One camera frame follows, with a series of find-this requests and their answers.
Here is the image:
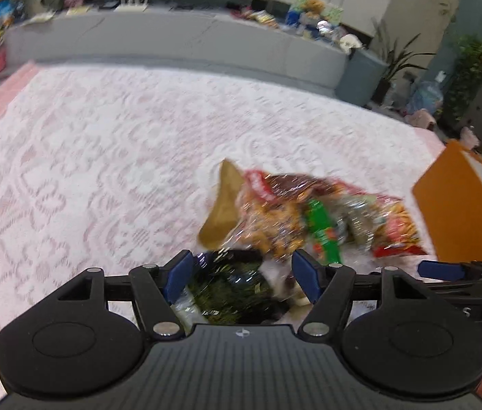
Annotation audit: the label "pile of snack packets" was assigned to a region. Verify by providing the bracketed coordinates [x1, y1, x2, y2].
[229, 4, 281, 29]

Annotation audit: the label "brown snack packet gold edge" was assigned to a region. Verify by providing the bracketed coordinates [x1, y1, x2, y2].
[198, 159, 306, 262]

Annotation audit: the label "white round object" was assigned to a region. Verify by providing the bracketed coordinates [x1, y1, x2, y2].
[338, 34, 364, 55]

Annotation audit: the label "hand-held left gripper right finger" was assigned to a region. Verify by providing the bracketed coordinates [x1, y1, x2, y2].
[291, 250, 434, 340]

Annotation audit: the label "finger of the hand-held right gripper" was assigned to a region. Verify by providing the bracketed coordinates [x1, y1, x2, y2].
[417, 260, 482, 283]

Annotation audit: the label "loose papers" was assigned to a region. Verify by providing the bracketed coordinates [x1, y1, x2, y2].
[23, 11, 57, 25]

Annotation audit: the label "red dark meat packet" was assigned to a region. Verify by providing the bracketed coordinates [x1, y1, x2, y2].
[241, 169, 357, 206]

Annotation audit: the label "tall potted plant black pot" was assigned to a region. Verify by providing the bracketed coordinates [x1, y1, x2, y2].
[371, 19, 437, 104]

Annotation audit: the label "dark green snack packet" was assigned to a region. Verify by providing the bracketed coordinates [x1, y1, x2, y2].
[172, 248, 297, 326]

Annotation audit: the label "orange cardboard box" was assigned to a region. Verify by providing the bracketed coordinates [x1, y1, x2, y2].
[412, 139, 482, 265]

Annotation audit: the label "white lace tablecloth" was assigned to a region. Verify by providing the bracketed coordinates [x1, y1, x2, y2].
[0, 62, 446, 410]

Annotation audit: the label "bushy green plant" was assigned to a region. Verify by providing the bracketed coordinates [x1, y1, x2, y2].
[445, 36, 482, 125]

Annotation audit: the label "large blue water bottle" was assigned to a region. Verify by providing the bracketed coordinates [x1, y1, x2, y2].
[407, 70, 445, 114]

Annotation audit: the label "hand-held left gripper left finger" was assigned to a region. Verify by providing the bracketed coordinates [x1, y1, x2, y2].
[49, 250, 193, 341]

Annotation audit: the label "red stick snack packet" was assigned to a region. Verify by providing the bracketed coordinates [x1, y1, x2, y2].
[371, 196, 429, 259]

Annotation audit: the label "pink plush toy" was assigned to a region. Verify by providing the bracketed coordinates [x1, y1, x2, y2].
[404, 109, 439, 132]

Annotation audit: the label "green sausage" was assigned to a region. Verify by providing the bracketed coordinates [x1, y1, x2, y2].
[304, 199, 343, 266]

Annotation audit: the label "long grey counter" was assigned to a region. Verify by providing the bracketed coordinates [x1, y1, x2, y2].
[4, 6, 353, 99]

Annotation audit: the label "blue snack bag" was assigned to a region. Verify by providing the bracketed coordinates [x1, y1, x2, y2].
[0, 0, 27, 27]

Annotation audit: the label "clear pickled vegetable packet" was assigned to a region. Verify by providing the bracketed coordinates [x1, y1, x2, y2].
[332, 194, 395, 259]

